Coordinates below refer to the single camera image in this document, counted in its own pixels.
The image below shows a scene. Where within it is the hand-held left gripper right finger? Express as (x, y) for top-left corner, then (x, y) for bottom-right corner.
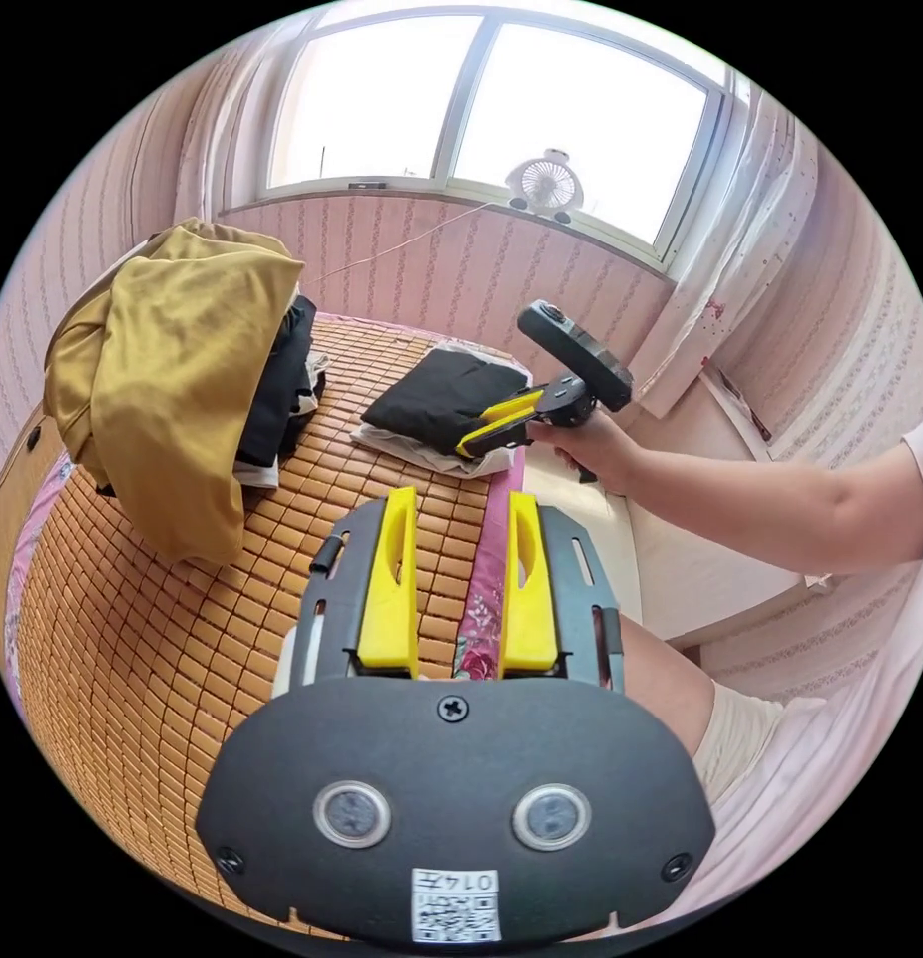
(496, 490), (560, 672)

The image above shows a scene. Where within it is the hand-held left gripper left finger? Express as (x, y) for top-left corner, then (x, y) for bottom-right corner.
(354, 484), (423, 670)

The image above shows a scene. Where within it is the black garment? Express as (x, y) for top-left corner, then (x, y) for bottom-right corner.
(360, 349), (534, 459)

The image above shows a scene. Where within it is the person's right forearm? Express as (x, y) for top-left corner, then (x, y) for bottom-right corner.
(618, 439), (923, 576)

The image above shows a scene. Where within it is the person's right hand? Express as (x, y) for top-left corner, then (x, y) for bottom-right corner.
(530, 413), (646, 497)

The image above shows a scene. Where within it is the white folded garment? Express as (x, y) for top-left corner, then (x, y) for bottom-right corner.
(348, 338), (539, 481)

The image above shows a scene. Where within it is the bed with woven mat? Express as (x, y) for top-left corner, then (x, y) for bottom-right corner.
(0, 310), (644, 946)

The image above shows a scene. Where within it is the small white fan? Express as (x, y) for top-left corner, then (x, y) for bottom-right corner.
(503, 147), (584, 227)

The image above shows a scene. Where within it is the white curtain with red dots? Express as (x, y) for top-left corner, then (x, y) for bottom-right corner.
(628, 80), (823, 422)

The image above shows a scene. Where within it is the person's body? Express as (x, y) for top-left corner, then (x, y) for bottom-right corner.
(616, 407), (923, 926)

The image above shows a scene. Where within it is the pile of clothes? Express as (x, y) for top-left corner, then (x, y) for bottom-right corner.
(43, 217), (332, 567)

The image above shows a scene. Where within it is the window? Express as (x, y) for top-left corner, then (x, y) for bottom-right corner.
(256, 0), (755, 264)

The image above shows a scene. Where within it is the sheer white curtain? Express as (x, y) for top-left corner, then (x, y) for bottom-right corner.
(173, 14), (321, 220)

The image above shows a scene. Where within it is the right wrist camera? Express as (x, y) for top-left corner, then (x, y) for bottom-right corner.
(516, 299), (636, 414)

